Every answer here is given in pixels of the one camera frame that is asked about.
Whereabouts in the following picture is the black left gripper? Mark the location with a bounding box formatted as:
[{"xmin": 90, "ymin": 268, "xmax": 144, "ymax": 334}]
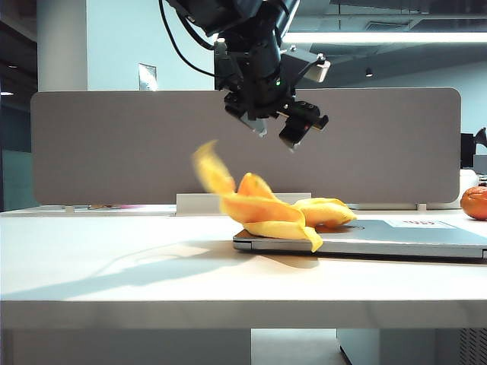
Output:
[{"xmin": 212, "ymin": 36, "xmax": 329, "ymax": 153}]

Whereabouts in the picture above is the yellow cloth rag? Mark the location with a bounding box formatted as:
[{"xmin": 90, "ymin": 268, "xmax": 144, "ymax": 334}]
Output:
[{"xmin": 192, "ymin": 139, "xmax": 358, "ymax": 253}]

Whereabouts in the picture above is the black monitor on arm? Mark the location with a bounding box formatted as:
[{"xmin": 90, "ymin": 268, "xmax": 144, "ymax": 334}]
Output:
[{"xmin": 460, "ymin": 128, "xmax": 487, "ymax": 170}]

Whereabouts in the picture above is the silver closed laptop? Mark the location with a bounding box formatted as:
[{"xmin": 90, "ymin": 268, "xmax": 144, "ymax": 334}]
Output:
[{"xmin": 232, "ymin": 218, "xmax": 487, "ymax": 262}]

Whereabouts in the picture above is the long white ceiling light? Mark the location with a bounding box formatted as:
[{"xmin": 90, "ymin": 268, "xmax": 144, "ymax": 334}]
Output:
[{"xmin": 283, "ymin": 31, "xmax": 487, "ymax": 45}]

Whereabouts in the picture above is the grey fabric desk divider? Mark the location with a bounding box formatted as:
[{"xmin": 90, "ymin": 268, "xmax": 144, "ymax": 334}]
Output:
[{"xmin": 30, "ymin": 87, "xmax": 463, "ymax": 208}]

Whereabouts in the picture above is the white sticker with red print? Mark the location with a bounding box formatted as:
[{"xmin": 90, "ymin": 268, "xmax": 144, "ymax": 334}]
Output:
[{"xmin": 387, "ymin": 219, "xmax": 457, "ymax": 230}]

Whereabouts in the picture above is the orange tangerine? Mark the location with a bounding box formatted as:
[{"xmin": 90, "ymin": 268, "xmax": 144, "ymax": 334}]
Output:
[{"xmin": 460, "ymin": 186, "xmax": 487, "ymax": 221}]

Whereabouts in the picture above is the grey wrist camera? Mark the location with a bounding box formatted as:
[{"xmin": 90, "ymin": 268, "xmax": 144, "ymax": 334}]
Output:
[{"xmin": 280, "ymin": 44, "xmax": 331, "ymax": 92}]

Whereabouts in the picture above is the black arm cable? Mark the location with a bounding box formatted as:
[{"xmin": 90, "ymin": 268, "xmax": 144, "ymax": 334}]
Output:
[{"xmin": 158, "ymin": 0, "xmax": 216, "ymax": 77}]

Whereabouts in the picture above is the silver wall plate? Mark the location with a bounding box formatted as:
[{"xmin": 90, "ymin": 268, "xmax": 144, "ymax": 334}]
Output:
[{"xmin": 138, "ymin": 62, "xmax": 158, "ymax": 91}]

